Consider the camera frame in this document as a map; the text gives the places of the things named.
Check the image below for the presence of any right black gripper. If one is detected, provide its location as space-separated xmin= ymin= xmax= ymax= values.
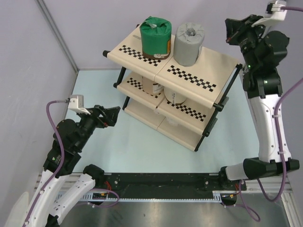
xmin=225 ymin=14 xmax=268 ymax=70

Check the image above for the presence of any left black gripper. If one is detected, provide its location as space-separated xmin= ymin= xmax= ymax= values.
xmin=75 ymin=104 xmax=120 ymax=150

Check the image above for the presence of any grey paper roll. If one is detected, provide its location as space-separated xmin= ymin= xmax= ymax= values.
xmin=173 ymin=22 xmax=205 ymax=67

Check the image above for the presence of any brown paper roll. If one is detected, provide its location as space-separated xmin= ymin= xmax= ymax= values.
xmin=142 ymin=77 xmax=163 ymax=95

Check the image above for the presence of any white flowered paper roll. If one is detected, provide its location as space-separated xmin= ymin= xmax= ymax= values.
xmin=166 ymin=117 xmax=179 ymax=126

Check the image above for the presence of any cream paper roll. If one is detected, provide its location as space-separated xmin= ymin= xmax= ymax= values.
xmin=163 ymin=87 xmax=187 ymax=105

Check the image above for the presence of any green paper roll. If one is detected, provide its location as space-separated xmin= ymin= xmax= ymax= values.
xmin=139 ymin=16 xmax=172 ymax=60

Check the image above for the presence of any white dotted paper roll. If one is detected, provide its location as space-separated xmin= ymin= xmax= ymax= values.
xmin=154 ymin=107 xmax=163 ymax=115

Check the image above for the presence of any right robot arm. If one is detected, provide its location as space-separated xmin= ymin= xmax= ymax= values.
xmin=218 ymin=15 xmax=300 ymax=190

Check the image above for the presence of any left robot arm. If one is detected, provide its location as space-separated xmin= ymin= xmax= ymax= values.
xmin=5 ymin=105 xmax=120 ymax=227

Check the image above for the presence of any beige three-tier shelf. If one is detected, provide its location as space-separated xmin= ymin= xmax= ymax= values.
xmin=103 ymin=28 xmax=242 ymax=151

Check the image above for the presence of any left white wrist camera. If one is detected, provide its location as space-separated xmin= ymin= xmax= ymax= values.
xmin=68 ymin=95 xmax=90 ymax=114

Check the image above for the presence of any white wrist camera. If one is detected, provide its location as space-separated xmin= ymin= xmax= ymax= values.
xmin=68 ymin=95 xmax=90 ymax=114
xmin=251 ymin=0 xmax=287 ymax=27

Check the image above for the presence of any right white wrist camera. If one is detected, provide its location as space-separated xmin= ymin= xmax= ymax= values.
xmin=251 ymin=0 xmax=287 ymax=27

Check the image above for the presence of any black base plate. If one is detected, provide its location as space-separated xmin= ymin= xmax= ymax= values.
xmin=91 ymin=173 xmax=247 ymax=201

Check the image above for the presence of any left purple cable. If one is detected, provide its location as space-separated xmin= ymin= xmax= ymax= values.
xmin=23 ymin=100 xmax=119 ymax=223

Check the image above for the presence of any grey slotted cable duct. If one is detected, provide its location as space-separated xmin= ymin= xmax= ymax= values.
xmin=56 ymin=191 xmax=223 ymax=203

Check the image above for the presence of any aluminium frame rail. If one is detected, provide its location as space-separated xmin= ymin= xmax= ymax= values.
xmin=245 ymin=176 xmax=293 ymax=194

